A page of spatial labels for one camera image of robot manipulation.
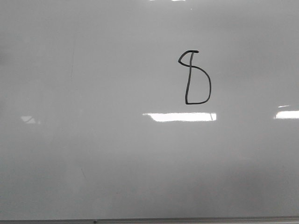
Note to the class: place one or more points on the white whiteboard with aluminium frame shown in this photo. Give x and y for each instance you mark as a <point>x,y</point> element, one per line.
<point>149,108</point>

